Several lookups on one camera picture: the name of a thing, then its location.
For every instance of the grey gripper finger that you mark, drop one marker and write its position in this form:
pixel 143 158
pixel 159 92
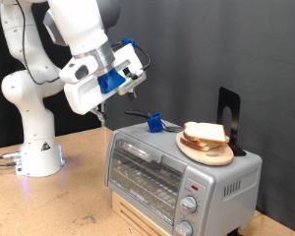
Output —
pixel 132 95
pixel 97 113

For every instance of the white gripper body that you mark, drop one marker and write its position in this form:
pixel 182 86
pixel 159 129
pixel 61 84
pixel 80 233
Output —
pixel 83 96

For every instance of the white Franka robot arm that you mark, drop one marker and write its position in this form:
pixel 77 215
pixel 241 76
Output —
pixel 32 108

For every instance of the red oven indicator light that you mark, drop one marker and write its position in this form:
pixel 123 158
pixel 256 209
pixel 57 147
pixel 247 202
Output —
pixel 194 188

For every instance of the silver oven knob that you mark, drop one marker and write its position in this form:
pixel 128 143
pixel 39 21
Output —
pixel 188 204
pixel 184 228

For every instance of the silver toaster oven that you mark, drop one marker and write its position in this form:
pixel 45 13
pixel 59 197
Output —
pixel 239 170

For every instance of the vertical metal pole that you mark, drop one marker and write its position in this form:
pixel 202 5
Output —
pixel 103 124

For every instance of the white bread slice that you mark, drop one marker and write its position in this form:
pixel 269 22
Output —
pixel 195 146
pixel 206 131

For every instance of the round wooden board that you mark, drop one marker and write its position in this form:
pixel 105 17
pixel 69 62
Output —
pixel 213 157

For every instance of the black metal bookend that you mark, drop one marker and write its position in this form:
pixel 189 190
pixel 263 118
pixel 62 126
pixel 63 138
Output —
pixel 234 101

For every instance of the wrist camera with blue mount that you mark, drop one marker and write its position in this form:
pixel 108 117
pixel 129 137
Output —
pixel 109 80

